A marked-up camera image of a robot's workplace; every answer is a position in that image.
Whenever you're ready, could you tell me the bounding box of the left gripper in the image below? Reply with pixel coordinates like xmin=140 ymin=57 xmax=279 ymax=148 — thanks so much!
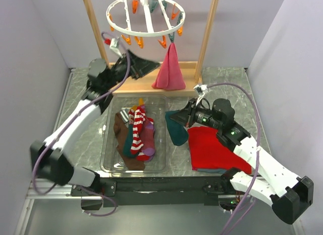
xmin=104 ymin=50 xmax=160 ymax=90

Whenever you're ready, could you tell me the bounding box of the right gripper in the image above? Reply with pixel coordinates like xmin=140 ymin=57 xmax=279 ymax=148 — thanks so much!
xmin=168 ymin=99 xmax=222 ymax=131

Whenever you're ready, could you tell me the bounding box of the dark teal santa sock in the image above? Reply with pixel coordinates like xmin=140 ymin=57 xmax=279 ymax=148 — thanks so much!
xmin=123 ymin=124 xmax=137 ymax=158
xmin=165 ymin=111 xmax=189 ymax=146

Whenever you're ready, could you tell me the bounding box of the red white striped sock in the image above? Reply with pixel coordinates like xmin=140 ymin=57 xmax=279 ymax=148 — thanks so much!
xmin=136 ymin=117 xmax=155 ymax=161
xmin=129 ymin=106 xmax=146 ymax=154

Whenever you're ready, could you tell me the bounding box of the brown sock with striped cuff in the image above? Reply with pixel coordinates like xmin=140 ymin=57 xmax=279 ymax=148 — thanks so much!
xmin=116 ymin=145 xmax=145 ymax=171

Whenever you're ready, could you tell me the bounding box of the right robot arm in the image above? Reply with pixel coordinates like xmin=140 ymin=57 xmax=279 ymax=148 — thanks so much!
xmin=170 ymin=98 xmax=314 ymax=224

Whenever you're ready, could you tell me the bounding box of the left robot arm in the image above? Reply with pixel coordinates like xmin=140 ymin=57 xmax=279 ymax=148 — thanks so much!
xmin=30 ymin=50 xmax=160 ymax=196

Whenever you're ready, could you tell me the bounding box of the wooden hanger stand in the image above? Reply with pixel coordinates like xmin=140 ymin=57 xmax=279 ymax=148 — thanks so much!
xmin=83 ymin=0 xmax=219 ymax=97

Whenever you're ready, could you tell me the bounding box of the white round clip hanger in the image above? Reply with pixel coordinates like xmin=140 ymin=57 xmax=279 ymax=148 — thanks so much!
xmin=106 ymin=0 xmax=186 ymax=37

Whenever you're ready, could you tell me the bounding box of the pink cloth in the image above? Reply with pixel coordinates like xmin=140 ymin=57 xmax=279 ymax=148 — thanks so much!
xmin=151 ymin=43 xmax=186 ymax=90

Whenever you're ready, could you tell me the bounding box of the red folded cloth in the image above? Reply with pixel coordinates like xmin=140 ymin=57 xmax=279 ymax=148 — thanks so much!
xmin=188 ymin=126 xmax=252 ymax=174

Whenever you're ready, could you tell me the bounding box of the clear plastic tray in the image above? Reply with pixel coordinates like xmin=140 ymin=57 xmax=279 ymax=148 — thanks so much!
xmin=101 ymin=94 xmax=169 ymax=176

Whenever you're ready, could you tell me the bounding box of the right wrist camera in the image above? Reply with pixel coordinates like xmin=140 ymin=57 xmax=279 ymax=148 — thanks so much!
xmin=193 ymin=84 xmax=208 ymax=105

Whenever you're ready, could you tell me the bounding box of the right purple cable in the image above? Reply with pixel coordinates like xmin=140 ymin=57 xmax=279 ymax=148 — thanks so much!
xmin=206 ymin=82 xmax=261 ymax=235

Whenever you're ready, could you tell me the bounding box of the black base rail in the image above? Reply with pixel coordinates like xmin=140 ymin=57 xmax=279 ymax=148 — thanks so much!
xmin=71 ymin=176 xmax=243 ymax=211

